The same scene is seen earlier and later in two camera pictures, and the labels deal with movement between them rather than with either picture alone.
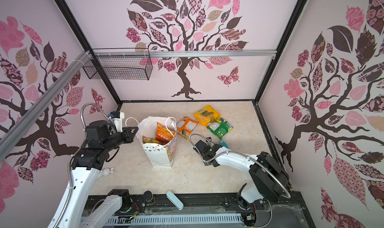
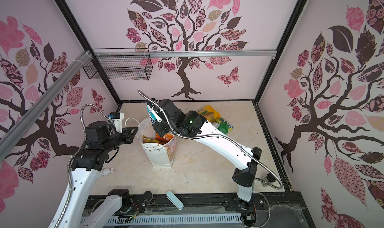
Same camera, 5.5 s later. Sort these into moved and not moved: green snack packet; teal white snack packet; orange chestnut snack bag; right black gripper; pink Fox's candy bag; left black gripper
Moved: right black gripper; teal white snack packet
Not moved: left black gripper; pink Fox's candy bag; green snack packet; orange chestnut snack bag
